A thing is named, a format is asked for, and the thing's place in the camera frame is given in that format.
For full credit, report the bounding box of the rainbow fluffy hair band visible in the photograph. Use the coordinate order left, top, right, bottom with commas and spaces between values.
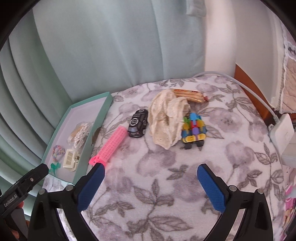
52, 145, 65, 163

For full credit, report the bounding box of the pink hair roller clip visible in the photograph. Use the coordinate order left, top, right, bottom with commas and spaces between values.
88, 126, 127, 166

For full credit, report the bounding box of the person's right hand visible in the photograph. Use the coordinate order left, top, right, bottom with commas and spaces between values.
8, 201, 28, 240

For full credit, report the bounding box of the cream hair claw clip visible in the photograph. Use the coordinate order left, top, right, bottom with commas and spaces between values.
63, 149, 80, 172

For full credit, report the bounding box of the teal shallow cardboard box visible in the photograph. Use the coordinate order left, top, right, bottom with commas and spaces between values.
42, 92, 113, 184

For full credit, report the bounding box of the bag of cotton swabs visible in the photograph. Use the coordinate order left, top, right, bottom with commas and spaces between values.
67, 121, 92, 149

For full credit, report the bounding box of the floral fleece blanket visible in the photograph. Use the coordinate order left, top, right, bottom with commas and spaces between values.
82, 75, 285, 240

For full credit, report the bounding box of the black toy car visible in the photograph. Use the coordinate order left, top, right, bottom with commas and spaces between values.
127, 109, 149, 138

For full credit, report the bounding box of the white power adapter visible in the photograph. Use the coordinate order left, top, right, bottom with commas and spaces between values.
269, 113, 295, 156

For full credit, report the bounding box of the cream lace cloth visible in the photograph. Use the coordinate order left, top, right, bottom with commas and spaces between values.
148, 89, 190, 150

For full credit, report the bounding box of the snack stick packet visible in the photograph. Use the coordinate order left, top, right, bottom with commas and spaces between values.
172, 89, 208, 103

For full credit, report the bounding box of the mint green curtain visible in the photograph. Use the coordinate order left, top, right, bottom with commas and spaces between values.
1, 1, 206, 189

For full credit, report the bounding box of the quilted lace headboard cover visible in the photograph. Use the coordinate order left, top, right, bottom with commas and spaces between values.
270, 21, 296, 114

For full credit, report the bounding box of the wooden bed frame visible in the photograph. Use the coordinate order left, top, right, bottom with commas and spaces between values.
233, 63, 278, 126

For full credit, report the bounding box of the white charging cable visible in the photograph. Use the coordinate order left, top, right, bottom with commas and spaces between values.
193, 71, 282, 126

